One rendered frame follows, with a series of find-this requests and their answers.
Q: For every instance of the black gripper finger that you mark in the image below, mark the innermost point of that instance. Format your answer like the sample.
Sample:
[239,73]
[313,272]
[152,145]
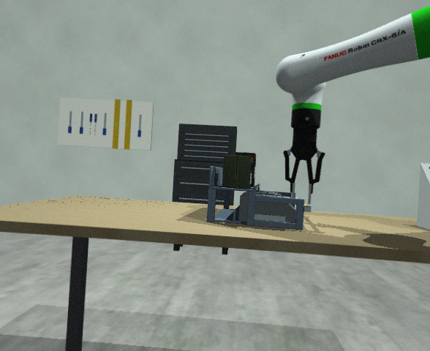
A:
[320,155]
[295,169]

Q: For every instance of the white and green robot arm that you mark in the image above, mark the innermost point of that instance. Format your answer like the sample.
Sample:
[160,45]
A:
[403,40]

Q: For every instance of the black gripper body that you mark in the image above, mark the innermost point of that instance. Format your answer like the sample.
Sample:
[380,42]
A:
[304,138]

